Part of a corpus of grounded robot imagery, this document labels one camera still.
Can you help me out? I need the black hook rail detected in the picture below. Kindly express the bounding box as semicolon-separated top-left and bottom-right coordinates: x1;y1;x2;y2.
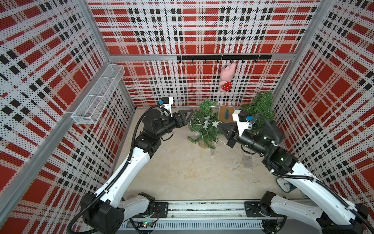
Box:
176;54;272;62

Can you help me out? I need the clear star string light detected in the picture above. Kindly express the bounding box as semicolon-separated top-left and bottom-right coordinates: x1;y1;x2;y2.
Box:
188;116;222;153

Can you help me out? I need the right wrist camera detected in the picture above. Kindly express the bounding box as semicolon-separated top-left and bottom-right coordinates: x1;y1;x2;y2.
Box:
232;110;254;130

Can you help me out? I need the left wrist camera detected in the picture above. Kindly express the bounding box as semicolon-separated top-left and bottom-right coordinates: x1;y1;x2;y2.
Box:
158;97;174;113

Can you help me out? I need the green alarm clock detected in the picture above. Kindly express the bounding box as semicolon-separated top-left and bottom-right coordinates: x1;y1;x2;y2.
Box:
276;177;297;193

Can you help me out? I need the pink pig plush toy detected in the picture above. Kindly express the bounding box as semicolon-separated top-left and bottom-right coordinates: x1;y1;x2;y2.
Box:
219;62;237;92

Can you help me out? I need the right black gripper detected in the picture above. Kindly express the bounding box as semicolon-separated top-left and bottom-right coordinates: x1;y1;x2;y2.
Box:
216;122;268;158

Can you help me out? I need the small christmas tree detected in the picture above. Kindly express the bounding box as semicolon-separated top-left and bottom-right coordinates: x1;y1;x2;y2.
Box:
241;91;275;121
188;99;221;149

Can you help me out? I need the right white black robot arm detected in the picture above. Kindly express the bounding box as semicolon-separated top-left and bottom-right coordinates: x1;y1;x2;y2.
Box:
217;110;374;234

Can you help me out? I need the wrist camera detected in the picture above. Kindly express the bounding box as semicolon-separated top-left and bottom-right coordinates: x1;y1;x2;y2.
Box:
158;97;174;113
232;110;254;130

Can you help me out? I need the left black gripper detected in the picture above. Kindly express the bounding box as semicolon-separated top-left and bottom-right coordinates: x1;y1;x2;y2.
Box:
154;110;193;138

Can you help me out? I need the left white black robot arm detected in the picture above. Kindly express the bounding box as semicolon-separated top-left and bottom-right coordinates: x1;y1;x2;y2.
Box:
67;105;194;234

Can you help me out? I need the white wooden tissue box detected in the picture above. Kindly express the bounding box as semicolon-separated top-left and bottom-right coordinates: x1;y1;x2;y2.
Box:
218;105;235;123

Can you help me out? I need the white wire mesh shelf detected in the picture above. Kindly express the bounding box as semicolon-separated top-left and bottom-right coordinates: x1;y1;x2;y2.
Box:
72;64;125;125

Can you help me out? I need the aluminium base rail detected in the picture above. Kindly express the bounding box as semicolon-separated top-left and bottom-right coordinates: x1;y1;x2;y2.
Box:
116;200;322;232

